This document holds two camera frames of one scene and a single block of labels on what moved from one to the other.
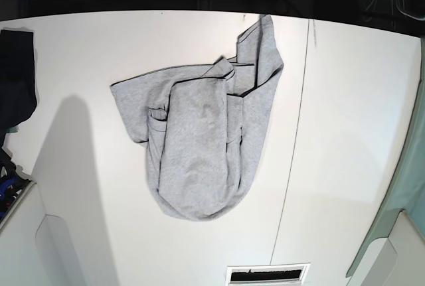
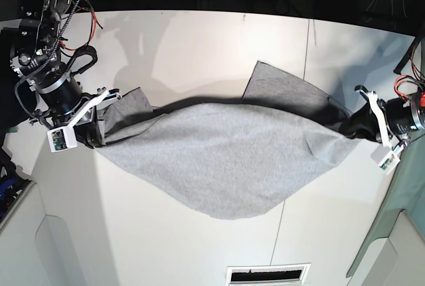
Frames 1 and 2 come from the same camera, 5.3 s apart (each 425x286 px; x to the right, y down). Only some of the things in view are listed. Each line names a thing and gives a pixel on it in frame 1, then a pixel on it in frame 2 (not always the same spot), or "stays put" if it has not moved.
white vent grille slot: [267, 273] stays put
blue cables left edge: [4, 188] stays put
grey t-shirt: [201, 123] -> [234, 158]
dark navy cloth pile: [18, 94] stays put
